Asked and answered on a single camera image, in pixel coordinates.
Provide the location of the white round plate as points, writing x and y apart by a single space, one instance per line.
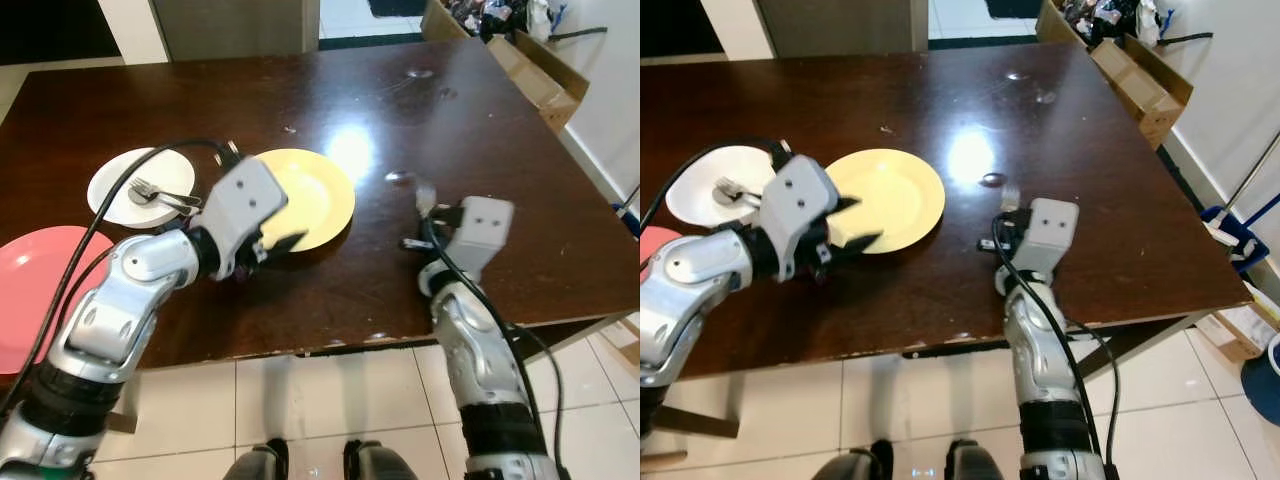
160 170
700 200

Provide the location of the small cardboard box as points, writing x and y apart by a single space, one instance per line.
625 340
1240 330

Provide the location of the dark blue bin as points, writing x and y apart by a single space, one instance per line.
1265 385

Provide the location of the yellow round plate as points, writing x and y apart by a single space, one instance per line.
895 195
315 195

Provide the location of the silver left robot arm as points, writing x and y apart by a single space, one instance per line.
110 310
690 280

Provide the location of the grey door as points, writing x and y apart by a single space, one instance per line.
235 25
840 25

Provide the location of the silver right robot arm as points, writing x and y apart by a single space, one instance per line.
470 350
1035 340

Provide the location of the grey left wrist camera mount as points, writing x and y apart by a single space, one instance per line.
800 200
245 200

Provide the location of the pink round plate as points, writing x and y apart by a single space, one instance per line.
30 290
655 245

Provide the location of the black robot leg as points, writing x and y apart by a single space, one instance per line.
380 462
855 462
260 462
980 462

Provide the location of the open brown cardboard box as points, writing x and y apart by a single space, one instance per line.
545 85
1145 95

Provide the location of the dark wooden table foot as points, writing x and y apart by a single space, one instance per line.
120 421
695 422

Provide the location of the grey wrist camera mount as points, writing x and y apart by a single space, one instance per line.
1052 232
800 200
482 230
245 200

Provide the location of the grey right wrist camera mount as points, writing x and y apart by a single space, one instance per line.
1052 232
482 230

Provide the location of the black left robot leg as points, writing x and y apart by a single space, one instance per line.
260 462
855 462

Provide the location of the silver fork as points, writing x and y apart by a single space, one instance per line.
730 190
150 190

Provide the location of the thin black rod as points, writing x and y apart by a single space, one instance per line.
580 33
1188 39

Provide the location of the pile of rubbish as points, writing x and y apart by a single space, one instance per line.
500 15
1110 15

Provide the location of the black right robot leg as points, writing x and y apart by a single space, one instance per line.
380 462
980 462

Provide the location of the silver cutlery piece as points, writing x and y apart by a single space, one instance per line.
426 196

